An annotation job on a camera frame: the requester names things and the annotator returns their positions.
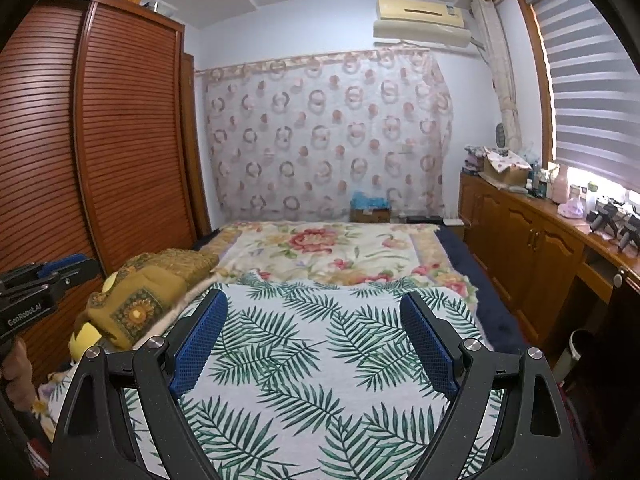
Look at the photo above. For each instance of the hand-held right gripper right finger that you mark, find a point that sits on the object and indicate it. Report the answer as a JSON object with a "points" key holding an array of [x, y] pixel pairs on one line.
{"points": [[430, 345]]}

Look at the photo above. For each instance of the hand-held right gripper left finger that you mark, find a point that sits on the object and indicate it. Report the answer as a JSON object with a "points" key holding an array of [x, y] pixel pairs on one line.
{"points": [[197, 345]]}

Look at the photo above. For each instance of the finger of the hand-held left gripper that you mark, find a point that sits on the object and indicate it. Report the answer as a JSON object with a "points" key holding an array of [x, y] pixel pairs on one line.
{"points": [[65, 262], [70, 276]]}

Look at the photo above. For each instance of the brown patterned shirt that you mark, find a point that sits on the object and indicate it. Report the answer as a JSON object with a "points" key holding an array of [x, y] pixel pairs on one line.
{"points": [[150, 290]]}

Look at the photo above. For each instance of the person's left hand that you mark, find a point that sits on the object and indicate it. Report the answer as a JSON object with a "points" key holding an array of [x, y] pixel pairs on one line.
{"points": [[17, 367]]}

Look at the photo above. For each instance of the yellow plush toy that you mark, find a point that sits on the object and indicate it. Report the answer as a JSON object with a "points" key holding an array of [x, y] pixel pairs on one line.
{"points": [[82, 342]]}

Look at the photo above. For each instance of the navy bed sheet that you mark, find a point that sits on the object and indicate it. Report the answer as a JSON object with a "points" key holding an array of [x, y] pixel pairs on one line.
{"points": [[495, 310]]}

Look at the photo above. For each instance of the white palm leaf blanket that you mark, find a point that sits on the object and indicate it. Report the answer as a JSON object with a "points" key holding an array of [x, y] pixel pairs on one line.
{"points": [[310, 360]]}

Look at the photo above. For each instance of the long wooden cabinet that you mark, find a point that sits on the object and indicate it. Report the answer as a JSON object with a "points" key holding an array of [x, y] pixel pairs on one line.
{"points": [[520, 240]]}

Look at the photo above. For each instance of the white trash bin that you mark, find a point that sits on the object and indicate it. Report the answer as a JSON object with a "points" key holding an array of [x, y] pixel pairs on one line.
{"points": [[570, 355]]}

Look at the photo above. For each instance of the brown louvered wooden wardrobe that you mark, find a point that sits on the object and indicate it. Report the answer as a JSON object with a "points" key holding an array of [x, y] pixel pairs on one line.
{"points": [[125, 135]]}

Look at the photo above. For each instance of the small brown box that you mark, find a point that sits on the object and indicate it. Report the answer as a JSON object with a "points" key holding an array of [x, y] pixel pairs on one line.
{"points": [[370, 215]]}

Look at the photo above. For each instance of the cream floral blanket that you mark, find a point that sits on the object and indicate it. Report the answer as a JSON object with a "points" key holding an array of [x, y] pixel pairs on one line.
{"points": [[310, 245]]}

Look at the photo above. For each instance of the blue crumpled cloth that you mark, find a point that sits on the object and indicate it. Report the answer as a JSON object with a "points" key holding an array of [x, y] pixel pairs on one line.
{"points": [[370, 200]]}

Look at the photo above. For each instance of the open cardboard box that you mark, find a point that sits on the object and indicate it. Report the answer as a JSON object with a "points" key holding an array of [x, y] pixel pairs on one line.
{"points": [[507, 170]]}

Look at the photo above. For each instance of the stack of folded cloths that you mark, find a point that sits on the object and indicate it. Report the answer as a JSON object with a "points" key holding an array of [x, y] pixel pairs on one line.
{"points": [[475, 157]]}

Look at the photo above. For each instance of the dark jar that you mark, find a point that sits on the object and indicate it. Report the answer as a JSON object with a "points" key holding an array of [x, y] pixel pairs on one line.
{"points": [[540, 185]]}

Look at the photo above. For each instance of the pink crumpled cloth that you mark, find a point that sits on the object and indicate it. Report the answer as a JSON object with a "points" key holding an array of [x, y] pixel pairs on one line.
{"points": [[571, 207]]}

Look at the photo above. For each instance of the pink bottle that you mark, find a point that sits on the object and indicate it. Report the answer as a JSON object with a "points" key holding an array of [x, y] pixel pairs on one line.
{"points": [[561, 185]]}

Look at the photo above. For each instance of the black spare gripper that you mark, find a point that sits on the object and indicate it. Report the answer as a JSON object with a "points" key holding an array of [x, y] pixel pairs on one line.
{"points": [[602, 217], [630, 235]]}

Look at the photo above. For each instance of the grey oval ornament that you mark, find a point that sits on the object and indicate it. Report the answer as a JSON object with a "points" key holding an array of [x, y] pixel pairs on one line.
{"points": [[501, 135]]}

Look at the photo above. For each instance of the circle patterned sheer curtain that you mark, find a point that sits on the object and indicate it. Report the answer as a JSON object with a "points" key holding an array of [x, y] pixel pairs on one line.
{"points": [[325, 135]]}

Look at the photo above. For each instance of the small clear storage box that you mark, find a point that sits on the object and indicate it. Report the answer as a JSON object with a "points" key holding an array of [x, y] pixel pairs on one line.
{"points": [[165, 6]]}

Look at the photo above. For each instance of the beige tied curtain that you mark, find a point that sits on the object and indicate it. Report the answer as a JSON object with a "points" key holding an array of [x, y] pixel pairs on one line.
{"points": [[502, 75]]}

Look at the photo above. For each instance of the grey striped window blind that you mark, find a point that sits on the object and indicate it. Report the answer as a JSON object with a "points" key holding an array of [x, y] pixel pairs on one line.
{"points": [[590, 95]]}

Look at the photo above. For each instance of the beige wall air conditioner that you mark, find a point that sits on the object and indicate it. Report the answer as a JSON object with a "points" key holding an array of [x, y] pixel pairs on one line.
{"points": [[422, 20]]}

